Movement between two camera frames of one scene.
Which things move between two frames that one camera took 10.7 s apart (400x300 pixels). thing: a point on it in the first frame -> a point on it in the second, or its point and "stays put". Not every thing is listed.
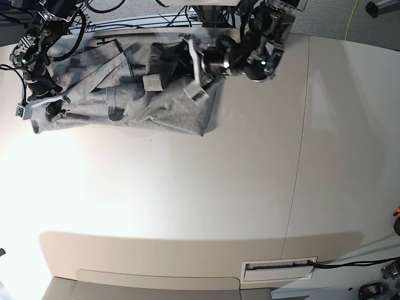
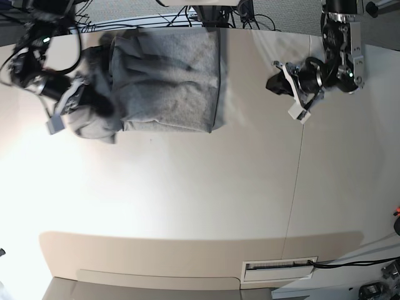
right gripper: (200, 68) -> (305, 81)
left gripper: (51, 100) -> (80, 93)
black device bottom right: (373, 291) stays put
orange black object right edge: (397, 212) stays put
